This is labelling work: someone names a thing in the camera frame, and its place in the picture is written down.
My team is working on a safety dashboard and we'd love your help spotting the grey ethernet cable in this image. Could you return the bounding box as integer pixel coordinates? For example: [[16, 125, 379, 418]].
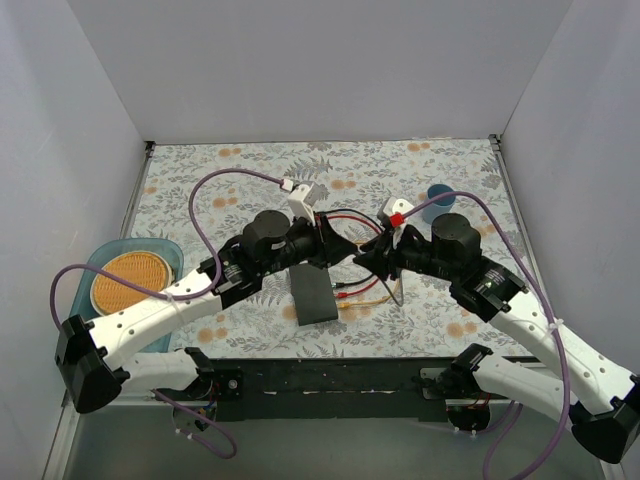
[[382, 277, 406, 307]]

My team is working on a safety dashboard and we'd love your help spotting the black ethernet cable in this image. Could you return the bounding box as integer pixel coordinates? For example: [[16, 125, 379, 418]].
[[326, 208, 386, 289]]

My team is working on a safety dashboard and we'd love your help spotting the red ethernet cable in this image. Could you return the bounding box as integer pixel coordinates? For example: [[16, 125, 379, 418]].
[[326, 213, 386, 297]]

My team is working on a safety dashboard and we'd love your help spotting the black network switch box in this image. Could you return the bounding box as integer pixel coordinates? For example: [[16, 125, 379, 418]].
[[289, 263, 338, 327]]

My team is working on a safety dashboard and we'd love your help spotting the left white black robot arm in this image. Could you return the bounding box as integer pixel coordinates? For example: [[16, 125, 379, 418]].
[[55, 210, 358, 413]]

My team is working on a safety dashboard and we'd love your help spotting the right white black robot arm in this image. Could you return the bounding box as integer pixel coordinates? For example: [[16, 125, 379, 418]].
[[355, 214, 639, 464]]

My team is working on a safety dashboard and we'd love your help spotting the blue plastic cup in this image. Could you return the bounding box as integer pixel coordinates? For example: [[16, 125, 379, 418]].
[[422, 184, 456, 225]]

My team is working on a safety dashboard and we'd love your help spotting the floral patterned table mat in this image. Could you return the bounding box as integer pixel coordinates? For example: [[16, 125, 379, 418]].
[[131, 139, 528, 359]]

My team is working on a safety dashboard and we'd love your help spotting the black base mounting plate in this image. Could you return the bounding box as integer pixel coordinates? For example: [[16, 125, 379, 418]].
[[155, 344, 516, 435]]

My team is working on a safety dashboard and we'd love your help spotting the orange woven round plate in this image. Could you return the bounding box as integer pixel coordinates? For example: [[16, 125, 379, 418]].
[[90, 251, 174, 316]]

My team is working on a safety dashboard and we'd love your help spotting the teal plastic tray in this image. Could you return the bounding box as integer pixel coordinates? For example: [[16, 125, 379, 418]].
[[57, 237, 184, 356]]

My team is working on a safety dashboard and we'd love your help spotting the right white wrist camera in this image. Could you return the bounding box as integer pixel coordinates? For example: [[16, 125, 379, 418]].
[[377, 196, 414, 248]]

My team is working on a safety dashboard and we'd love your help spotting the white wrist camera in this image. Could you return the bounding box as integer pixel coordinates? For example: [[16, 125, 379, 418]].
[[377, 196, 414, 248], [287, 183, 321, 226]]

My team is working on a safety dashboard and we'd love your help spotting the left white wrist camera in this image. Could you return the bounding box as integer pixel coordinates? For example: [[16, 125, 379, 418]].
[[287, 183, 321, 226]]

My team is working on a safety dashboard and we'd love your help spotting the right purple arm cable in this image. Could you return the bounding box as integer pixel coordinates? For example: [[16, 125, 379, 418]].
[[399, 191, 572, 479]]

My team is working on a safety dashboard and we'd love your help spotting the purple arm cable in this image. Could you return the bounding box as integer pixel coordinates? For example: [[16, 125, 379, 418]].
[[49, 168, 296, 459], [399, 191, 572, 479]]

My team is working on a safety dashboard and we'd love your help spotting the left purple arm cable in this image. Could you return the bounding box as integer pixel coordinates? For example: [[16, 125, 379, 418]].
[[49, 168, 296, 459]]

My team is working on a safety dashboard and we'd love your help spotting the aluminium frame rail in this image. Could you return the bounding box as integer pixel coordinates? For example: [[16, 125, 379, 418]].
[[49, 362, 602, 416]]

